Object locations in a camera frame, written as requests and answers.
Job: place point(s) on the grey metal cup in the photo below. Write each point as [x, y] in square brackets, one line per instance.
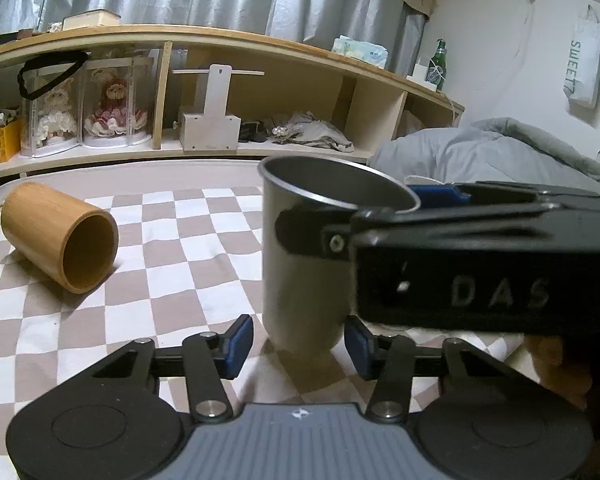
[300, 285]

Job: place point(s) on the grey cloth pile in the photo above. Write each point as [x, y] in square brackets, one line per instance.
[315, 132]

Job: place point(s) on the clear plastic bag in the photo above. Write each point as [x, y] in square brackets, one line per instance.
[410, 122]

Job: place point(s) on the green glass bottle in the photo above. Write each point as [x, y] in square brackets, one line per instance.
[437, 67]

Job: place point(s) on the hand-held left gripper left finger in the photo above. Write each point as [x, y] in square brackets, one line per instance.
[239, 347]

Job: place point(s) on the checkered bed sheet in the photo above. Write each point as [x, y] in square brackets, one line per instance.
[155, 260]

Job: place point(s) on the wooden shelf unit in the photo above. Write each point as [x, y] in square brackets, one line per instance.
[280, 85]

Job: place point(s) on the person's right hand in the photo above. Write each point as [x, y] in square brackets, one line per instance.
[560, 370]

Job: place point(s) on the white paper bag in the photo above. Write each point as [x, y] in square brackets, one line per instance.
[585, 65]

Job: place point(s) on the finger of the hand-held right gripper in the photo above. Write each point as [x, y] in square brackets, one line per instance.
[437, 194]
[305, 230]

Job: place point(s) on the bamboo cup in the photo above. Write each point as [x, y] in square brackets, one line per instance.
[55, 232]

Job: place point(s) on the white wooden stand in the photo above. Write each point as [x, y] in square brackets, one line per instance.
[212, 120]

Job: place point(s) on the tissue pack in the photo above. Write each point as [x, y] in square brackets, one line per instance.
[360, 50]

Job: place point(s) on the red-dressed bear doll in case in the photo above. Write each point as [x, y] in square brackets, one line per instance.
[115, 107]

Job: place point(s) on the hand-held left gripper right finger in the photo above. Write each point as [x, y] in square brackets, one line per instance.
[358, 352]

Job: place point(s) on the cream flat box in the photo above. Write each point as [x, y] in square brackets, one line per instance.
[92, 19]

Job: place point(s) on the white-dressed bear doll in case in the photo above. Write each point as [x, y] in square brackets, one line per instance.
[55, 110]

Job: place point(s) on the grey duvet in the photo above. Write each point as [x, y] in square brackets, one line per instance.
[485, 152]

